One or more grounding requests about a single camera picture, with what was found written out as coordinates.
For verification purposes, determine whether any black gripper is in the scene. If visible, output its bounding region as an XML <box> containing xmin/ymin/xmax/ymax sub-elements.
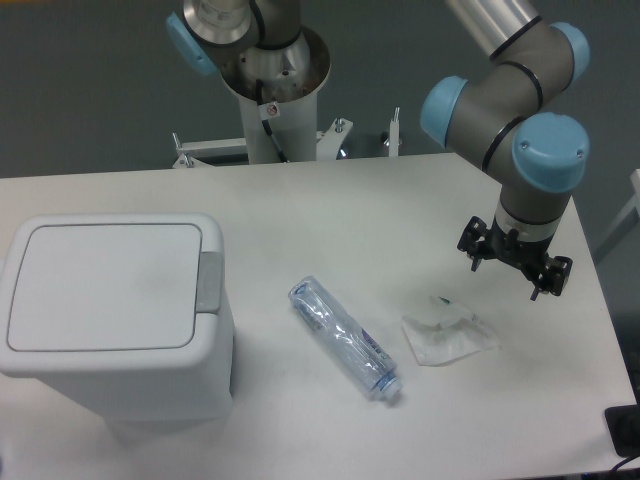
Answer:
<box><xmin>457</xmin><ymin>216</ymin><xmax>572</xmax><ymax>301</ymax></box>

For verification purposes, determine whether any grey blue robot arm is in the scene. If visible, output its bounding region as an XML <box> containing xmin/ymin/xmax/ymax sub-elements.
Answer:
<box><xmin>166</xmin><ymin>1</ymin><xmax>590</xmax><ymax>296</ymax></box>

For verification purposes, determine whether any grey trash can push button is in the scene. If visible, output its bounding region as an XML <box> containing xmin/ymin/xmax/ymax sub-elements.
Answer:
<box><xmin>196</xmin><ymin>252</ymin><xmax>224</xmax><ymax>314</ymax></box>

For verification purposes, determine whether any white plastic trash can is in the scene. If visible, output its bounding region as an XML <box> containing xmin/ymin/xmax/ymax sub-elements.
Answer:
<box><xmin>1</xmin><ymin>213</ymin><xmax>235</xmax><ymax>431</ymax></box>

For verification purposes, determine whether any crumpled clear plastic wrapper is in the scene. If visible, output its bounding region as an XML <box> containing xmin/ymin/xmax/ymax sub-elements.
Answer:
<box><xmin>402</xmin><ymin>296</ymin><xmax>501</xmax><ymax>367</ymax></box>

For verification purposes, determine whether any clear empty plastic bottle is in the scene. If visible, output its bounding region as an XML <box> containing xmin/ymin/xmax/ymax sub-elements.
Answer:
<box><xmin>288</xmin><ymin>276</ymin><xmax>403</xmax><ymax>404</ymax></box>

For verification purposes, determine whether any black device at table edge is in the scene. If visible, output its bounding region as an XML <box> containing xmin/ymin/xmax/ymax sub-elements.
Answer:
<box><xmin>604</xmin><ymin>404</ymin><xmax>639</xmax><ymax>457</ymax></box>

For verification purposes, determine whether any white frame at right edge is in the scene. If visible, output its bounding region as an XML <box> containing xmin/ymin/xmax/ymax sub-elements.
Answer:
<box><xmin>593</xmin><ymin>169</ymin><xmax>639</xmax><ymax>264</ymax></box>

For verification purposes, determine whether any white pedestal base frame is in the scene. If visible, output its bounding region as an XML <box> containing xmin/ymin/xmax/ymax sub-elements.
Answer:
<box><xmin>171</xmin><ymin>106</ymin><xmax>406</xmax><ymax>169</ymax></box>

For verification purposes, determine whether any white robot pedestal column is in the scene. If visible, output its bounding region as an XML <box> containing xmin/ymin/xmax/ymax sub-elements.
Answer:
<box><xmin>222</xmin><ymin>26</ymin><xmax>330</xmax><ymax>136</ymax></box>

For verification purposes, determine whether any black cable on pedestal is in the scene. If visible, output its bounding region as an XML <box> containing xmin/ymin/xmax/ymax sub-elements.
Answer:
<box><xmin>254</xmin><ymin>78</ymin><xmax>291</xmax><ymax>165</ymax></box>

